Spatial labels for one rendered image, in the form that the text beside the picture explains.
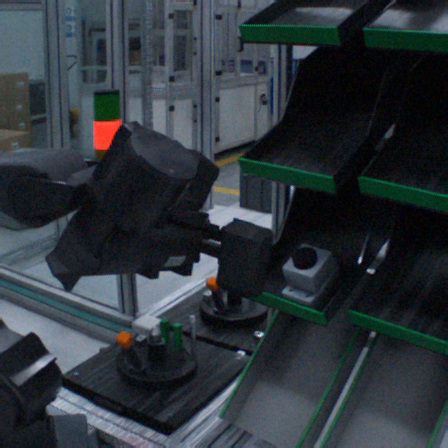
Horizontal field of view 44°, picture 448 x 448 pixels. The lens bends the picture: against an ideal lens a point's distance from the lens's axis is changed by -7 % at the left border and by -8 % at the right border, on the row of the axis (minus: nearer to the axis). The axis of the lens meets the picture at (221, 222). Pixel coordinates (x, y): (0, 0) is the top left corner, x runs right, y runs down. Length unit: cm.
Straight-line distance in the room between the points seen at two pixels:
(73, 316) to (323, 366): 63
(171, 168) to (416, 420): 50
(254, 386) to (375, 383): 18
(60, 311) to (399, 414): 78
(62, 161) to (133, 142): 9
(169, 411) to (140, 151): 56
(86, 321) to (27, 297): 19
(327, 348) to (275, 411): 11
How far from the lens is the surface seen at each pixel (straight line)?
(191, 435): 90
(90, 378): 101
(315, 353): 84
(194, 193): 53
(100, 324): 123
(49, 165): 49
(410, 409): 80
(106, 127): 107
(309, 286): 69
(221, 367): 103
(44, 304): 134
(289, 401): 83
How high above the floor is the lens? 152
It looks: 19 degrees down
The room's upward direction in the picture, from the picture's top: straight up
